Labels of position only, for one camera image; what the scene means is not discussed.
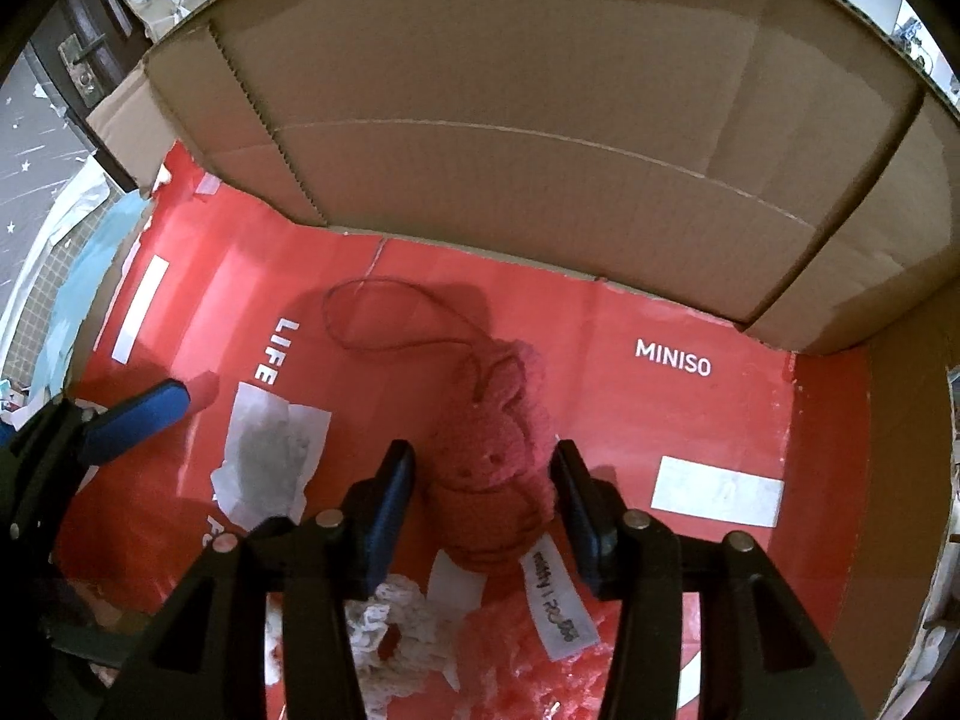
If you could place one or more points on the light blue cloth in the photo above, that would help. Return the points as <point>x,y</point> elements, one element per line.
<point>97,255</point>

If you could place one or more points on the cream crochet toy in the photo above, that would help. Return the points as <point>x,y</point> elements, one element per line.
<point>405,615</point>

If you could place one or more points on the red plush toy with label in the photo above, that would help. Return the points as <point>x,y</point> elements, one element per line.
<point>487,450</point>

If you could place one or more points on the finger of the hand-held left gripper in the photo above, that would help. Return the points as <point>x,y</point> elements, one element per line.
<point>142,420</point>

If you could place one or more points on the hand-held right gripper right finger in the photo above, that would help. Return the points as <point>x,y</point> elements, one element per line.
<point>577,510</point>

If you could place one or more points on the dark wooden door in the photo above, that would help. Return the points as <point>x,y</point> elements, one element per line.
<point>82,22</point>

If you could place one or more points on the red and brown cardboard box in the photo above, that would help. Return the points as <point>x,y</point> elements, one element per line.
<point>525,90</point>

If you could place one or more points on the red pouf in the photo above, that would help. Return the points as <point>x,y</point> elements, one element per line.
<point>510,652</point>

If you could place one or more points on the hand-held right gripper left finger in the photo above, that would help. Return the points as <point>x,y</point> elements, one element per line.
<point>390,510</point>

